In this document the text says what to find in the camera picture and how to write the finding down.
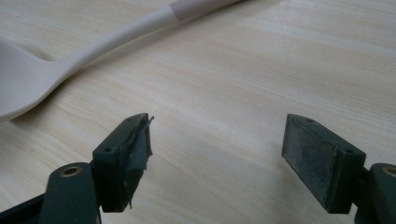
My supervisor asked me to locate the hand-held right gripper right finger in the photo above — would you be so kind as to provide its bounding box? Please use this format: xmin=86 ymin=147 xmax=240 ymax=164
xmin=281 ymin=113 xmax=367 ymax=215

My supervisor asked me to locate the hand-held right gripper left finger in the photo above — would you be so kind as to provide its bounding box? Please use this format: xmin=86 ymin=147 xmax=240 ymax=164
xmin=92 ymin=112 xmax=155 ymax=214

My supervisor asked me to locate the white silicone spoon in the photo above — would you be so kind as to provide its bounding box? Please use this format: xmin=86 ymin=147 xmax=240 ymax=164
xmin=0 ymin=0 xmax=242 ymax=123

